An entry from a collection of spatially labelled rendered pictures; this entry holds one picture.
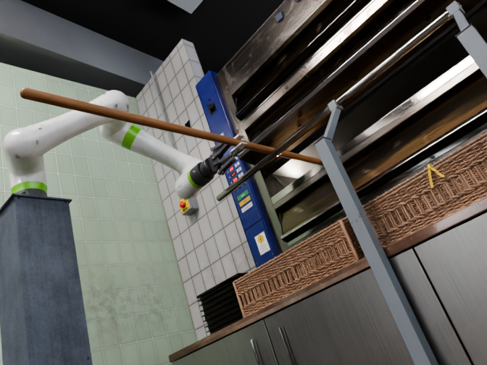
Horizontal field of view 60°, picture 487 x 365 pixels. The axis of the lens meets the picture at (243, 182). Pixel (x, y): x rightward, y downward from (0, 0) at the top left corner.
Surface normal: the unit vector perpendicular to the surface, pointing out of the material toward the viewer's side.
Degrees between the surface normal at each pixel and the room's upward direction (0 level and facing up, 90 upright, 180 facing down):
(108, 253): 90
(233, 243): 90
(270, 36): 90
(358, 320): 90
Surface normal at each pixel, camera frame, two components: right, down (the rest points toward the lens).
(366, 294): -0.71, -0.09
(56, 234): 0.69, -0.50
